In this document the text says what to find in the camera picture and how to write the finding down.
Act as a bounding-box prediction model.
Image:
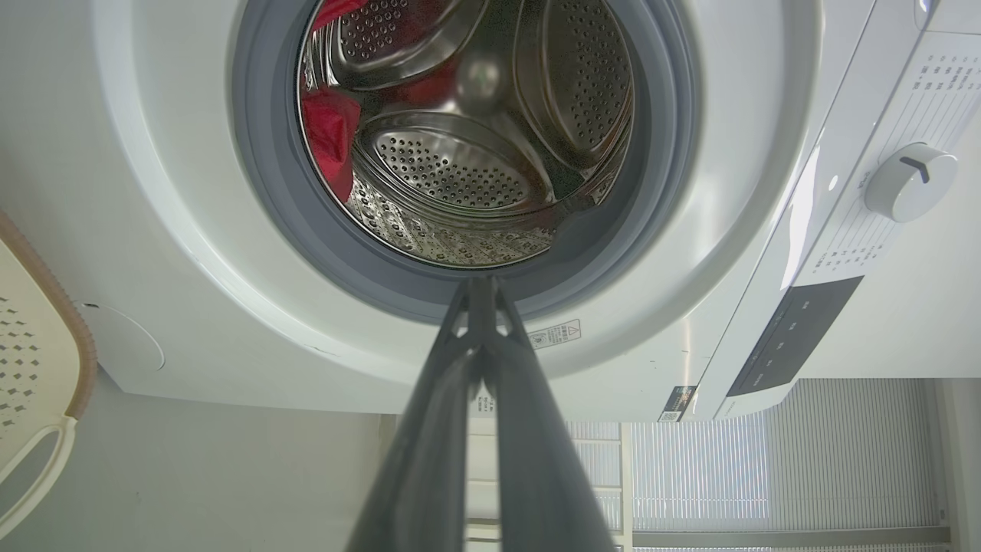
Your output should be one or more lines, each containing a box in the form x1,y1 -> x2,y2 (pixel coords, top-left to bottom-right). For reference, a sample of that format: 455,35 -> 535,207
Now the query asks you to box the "stainless steel washing machine drum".
295,0 -> 637,269

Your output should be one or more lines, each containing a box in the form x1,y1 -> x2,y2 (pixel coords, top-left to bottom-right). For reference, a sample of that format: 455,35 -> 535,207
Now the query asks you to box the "grey warning sticker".
527,319 -> 582,350

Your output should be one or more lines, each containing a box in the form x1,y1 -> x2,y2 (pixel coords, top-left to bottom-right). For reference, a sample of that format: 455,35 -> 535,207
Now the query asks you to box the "red cloth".
300,0 -> 369,202

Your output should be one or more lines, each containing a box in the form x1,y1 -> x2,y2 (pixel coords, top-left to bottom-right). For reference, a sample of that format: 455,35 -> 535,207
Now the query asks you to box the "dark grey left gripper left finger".
345,278 -> 482,552

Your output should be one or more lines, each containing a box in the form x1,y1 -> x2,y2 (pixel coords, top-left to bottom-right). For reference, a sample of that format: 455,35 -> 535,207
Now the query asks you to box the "dark grey control panel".
726,276 -> 865,398

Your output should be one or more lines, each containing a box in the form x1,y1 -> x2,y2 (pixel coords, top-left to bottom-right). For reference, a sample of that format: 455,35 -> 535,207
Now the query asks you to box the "grey rubber door gasket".
230,0 -> 702,323

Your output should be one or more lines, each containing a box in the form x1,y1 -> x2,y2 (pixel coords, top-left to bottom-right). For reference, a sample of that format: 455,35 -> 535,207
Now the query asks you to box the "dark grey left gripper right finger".
481,278 -> 623,552

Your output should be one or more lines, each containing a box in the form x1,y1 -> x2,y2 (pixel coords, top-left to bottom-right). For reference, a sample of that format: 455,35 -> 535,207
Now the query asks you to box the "white front-load washing machine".
0,0 -> 981,422

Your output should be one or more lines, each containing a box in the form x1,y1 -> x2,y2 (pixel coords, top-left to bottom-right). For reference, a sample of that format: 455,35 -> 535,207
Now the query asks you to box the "cream laundry basket brown rim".
0,211 -> 99,541

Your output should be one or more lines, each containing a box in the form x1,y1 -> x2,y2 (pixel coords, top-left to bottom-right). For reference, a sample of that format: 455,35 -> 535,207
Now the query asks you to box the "black barcode label sticker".
658,386 -> 698,422

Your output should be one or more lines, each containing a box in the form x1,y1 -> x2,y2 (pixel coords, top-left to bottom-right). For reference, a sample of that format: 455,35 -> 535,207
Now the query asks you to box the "round white filter cover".
77,301 -> 166,374

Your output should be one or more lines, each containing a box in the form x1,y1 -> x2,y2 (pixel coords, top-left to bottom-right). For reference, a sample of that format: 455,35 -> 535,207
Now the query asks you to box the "white round control knob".
865,143 -> 959,224

